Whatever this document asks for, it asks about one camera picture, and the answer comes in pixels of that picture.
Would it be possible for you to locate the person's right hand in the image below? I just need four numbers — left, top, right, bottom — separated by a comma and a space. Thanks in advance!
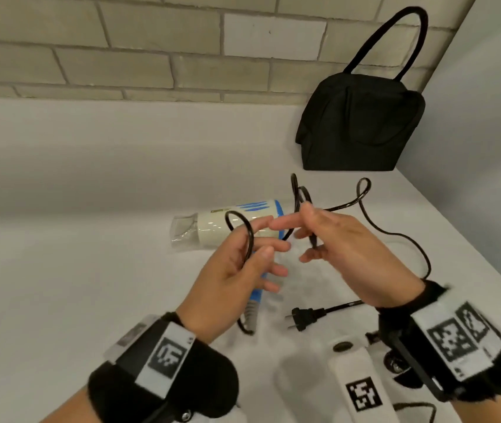
270, 202, 426, 310

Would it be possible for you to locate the person's left hand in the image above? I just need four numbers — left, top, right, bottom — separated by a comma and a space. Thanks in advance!
175, 216, 293, 345

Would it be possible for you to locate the black power cord with plug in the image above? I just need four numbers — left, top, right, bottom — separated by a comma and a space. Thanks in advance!
225, 173, 432, 336

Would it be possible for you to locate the person's right forearm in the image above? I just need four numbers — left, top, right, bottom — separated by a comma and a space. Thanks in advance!
450, 365, 501, 423

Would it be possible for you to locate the person's left forearm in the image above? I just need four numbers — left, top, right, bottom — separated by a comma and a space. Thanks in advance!
40, 385, 103, 423

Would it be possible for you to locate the white and blue hair dryer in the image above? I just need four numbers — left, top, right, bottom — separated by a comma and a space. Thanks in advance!
170, 199, 286, 306

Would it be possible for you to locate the black fabric handbag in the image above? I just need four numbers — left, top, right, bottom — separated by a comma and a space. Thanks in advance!
295, 6, 430, 172

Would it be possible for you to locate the black wrist band with marker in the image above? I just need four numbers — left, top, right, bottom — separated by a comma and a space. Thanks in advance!
365, 279, 501, 404
88, 312, 240, 423

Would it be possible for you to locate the white strap with marker tag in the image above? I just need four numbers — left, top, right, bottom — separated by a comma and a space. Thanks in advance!
327, 335, 399, 423

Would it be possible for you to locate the thin black cable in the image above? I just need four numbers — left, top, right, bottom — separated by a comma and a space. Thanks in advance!
391, 402, 437, 423

